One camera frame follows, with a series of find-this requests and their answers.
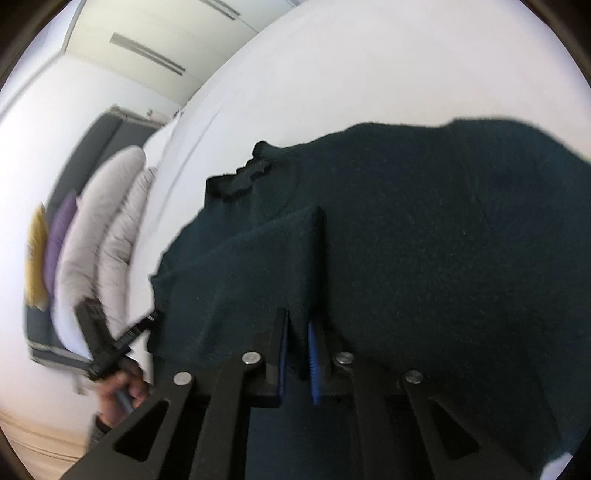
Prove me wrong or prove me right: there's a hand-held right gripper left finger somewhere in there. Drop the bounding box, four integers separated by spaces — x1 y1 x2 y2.
59 308 291 480

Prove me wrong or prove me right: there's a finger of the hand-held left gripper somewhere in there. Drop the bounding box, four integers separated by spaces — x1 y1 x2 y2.
111 311 163 354

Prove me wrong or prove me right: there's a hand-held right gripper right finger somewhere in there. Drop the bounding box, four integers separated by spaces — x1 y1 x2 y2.
307 319 533 480

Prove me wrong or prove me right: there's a dark green knit sweater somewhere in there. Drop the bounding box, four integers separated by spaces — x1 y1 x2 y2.
148 117 591 480

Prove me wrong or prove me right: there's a person's left forearm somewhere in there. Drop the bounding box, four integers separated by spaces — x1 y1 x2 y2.
85 414 117 450

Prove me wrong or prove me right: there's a person's left hand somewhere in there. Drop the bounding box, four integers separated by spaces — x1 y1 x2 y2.
98 361 152 428

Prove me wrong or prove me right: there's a large white pillow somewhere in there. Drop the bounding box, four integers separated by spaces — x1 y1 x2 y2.
98 167 156 320

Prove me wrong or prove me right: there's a folded white duvet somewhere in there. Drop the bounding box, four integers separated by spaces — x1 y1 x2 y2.
52 145 147 354

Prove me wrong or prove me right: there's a yellow cushion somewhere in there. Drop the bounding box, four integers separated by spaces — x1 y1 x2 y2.
24 203 49 311

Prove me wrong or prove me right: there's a purple cushion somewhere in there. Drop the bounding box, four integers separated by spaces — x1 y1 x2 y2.
44 189 80 296

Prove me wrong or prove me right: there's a flat white pillow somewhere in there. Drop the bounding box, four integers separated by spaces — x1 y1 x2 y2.
142 124 182 171

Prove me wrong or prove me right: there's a dark grey headboard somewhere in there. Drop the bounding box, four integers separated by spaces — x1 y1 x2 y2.
24 107 163 371

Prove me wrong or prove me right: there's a long ceiling air vent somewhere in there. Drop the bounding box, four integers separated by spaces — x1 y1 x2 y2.
198 0 242 21
109 32 186 77

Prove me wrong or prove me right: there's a white bed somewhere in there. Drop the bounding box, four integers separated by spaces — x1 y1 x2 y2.
124 0 591 480

